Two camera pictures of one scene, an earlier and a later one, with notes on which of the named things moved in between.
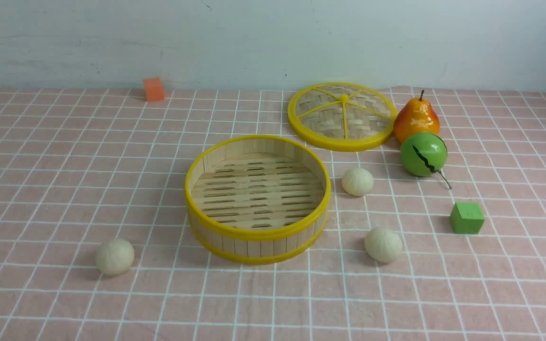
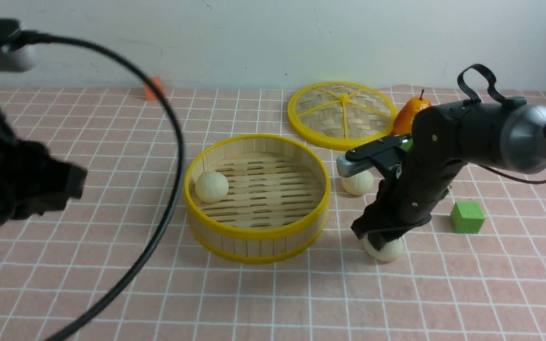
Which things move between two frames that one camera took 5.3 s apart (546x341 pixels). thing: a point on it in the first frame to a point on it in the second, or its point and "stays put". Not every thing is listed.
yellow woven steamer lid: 342,116 stays put
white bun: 114,257 to 211,186
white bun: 383,244 stays put
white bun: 358,181 stays put
